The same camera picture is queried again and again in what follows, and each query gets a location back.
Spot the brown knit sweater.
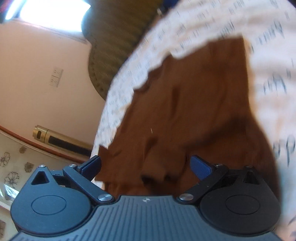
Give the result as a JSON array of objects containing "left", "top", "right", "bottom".
[{"left": 96, "top": 37, "right": 280, "bottom": 196}]

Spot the gold tower air conditioner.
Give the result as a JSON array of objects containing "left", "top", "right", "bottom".
[{"left": 33, "top": 125, "right": 92, "bottom": 157}]

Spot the olive green padded headboard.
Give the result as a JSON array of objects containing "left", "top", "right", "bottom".
[{"left": 82, "top": 0, "right": 162, "bottom": 99}]

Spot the bright window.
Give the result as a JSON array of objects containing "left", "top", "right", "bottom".
[{"left": 1, "top": 1, "right": 91, "bottom": 33}]

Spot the white script-print bedspread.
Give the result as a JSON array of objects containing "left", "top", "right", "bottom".
[{"left": 92, "top": 1, "right": 295, "bottom": 240}]

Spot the white wall socket plate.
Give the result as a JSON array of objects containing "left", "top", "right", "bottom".
[{"left": 50, "top": 67, "right": 63, "bottom": 87}]

